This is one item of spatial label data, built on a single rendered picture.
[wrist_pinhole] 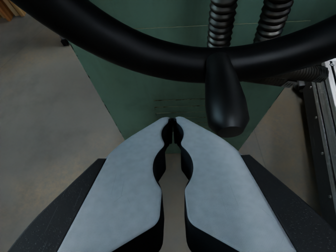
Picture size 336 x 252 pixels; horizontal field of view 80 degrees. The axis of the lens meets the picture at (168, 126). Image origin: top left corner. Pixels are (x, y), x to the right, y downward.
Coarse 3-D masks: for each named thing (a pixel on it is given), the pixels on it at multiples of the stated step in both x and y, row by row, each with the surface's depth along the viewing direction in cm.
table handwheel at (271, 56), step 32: (32, 0) 10; (64, 0) 11; (64, 32) 12; (96, 32) 12; (128, 32) 13; (320, 32) 13; (128, 64) 14; (160, 64) 15; (192, 64) 15; (256, 64) 15; (288, 64) 15
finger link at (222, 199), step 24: (192, 144) 9; (216, 144) 9; (192, 168) 8; (216, 168) 8; (240, 168) 8; (192, 192) 7; (216, 192) 7; (240, 192) 7; (192, 216) 6; (216, 216) 6; (240, 216) 6; (264, 216) 6; (192, 240) 6; (216, 240) 6; (240, 240) 5; (264, 240) 5; (288, 240) 5
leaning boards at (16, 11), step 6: (0, 0) 126; (6, 0) 126; (0, 6) 125; (6, 6) 130; (12, 6) 129; (0, 12) 131; (6, 12) 130; (12, 12) 133; (18, 12) 132; (24, 12) 134; (6, 18) 131
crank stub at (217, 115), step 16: (208, 64) 14; (224, 64) 13; (208, 80) 13; (224, 80) 12; (208, 96) 12; (224, 96) 12; (240, 96) 12; (208, 112) 12; (224, 112) 11; (240, 112) 11; (224, 128) 11; (240, 128) 11
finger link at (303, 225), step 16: (256, 160) 8; (256, 176) 7; (272, 176) 7; (272, 192) 7; (288, 192) 7; (272, 208) 6; (288, 208) 6; (304, 208) 6; (288, 224) 6; (304, 224) 6; (320, 224) 6; (304, 240) 5; (320, 240) 5
